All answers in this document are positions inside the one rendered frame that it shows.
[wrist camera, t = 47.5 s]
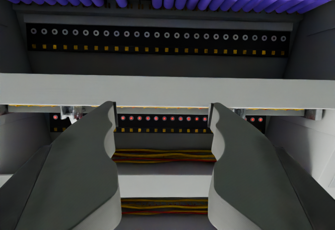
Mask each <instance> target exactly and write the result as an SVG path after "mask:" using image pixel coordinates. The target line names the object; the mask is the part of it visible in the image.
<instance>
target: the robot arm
mask: <svg viewBox="0 0 335 230"><path fill-rule="evenodd" d="M116 127H118V117H117V106H116V102H112V101H106V102H104V103H103V104H101V105H100V106H98V107H97V108H95V109H94V110H92V111H91V112H89V113H88V114H86V115H85V116H83V117H81V118H80V119H78V120H77V121H76V122H74V123H73V124H72V125H70V126H69V127H68V128H67V129H66V130H64V131H63V132H62V133H61V134H60V135H59V136H58V137H57V138H56V139H55V140H54V141H53V142H52V143H51V144H50V145H46V146H41V147H40V148H39V149H38V150H37V151H36V152H35V153H34V154H33V155H32V156H31V157H30V158H29V159H28V160H27V161H26V162H25V163H24V164H23V165H22V166H21V167H20V168H19V169H18V170H17V171H16V172H15V173H14V174H13V175H12V176H11V177H10V178H9V179H8V180H7V181H6V182H5V183H4V184H3V185H2V186H1V187H0V230H113V229H114V228H115V227H117V225H118V224H119V223H120V221H121V218H122V211H121V197H120V188H119V180H118V171H117V165H116V163H115V162H114V161H113V160H112V159H111V157H112V155H113V154H114V153H115V150H116V149H115V141H114V133H113V131H114V130H115V128H116ZM208 128H210V129H211V131H212V132H213V134H214V137H213V142H212V148H211V151H212V153H213V155H214V156H215V158H216V159H217V162H215V164H214V167H213V173H212V178H211V183H210V188H209V193H208V218H209V220H210V222H211V223H212V225H213V226H214V227H216V228H217V229H218V230H335V199H334V198H333V197H332V196H331V195H330V194H329V193H328V192H327V191H326V190H325V189H324V188H323V187H322V186H321V185H320V184H319V183H318V182H317V181H316V180H315V179H314V178H313V177H312V176H311V175H310V174H309V173H308V172H307V171H306V170H305V169H304V168H303V167H302V166H301V165H300V164H299V163H298V162H297V161H296V160H295V159H294V158H293V157H292V156H291V155H290V154H289V153H288V152H287V151H286V150H285V149H284V148H283V147H277V146H274V145H273V144H272V143H271V142H270V141H269V139H268V138H267V137H266V136H265V135H264V134H263V133H261V132H260V131H259V130H258V129H257V128H256V127H254V126H253V125H252V124H251V123H249V122H248V121H246V120H245V119H243V118H242V117H240V116H239V115H237V114H236V113H234V112H233V111H231V110H230V109H229V108H227V107H226V106H224V105H223V104H221V103H218V102H216V103H210V104H209V109H208Z"/></svg>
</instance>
